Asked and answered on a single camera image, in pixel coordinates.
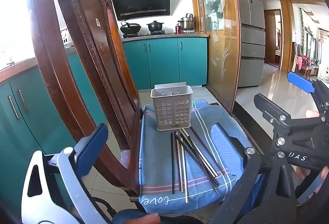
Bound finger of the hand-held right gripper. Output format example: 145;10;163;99
287;71;329;112
253;93;325;135

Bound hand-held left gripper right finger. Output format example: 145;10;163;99
208;122;304;224

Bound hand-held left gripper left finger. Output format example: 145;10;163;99
21;123;114;224

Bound reddish brown chopstick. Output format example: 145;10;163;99
190;128;227;175

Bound white chopstick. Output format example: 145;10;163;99
181;136;188;204
179;129;217;179
182;128;220;186

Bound dark brown chopstick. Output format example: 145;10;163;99
174;132;181;192

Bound grey plastic utensil holder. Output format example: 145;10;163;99
150;82;193;132

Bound person's right hand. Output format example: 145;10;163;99
295;109;329;196

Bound person's left hand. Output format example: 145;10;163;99
128;212;160;224

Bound wooden armchair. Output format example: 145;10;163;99
292;42;319;78

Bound green garland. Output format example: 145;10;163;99
299;7;308;47

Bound blue striped cloth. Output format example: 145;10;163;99
138;99;261;214

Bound grey refrigerator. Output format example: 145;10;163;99
232;0;266;88

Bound teal side cabinets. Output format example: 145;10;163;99
0;53;107;217

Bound person's leg in jeans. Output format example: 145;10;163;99
112;209;160;224

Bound carved wooden chair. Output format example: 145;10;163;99
24;0;257;204

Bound painted glass sliding door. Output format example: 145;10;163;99
194;0;241;112

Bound white plastic basket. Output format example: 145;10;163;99
60;29;72;44

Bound stainless steel pot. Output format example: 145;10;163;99
178;13;195;32

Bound black wok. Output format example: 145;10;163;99
120;21;142;34

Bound gas stove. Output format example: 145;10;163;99
123;30;172;39

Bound black cooking pot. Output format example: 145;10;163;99
146;21;165;33

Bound black cable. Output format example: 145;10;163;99
89;196;117;215

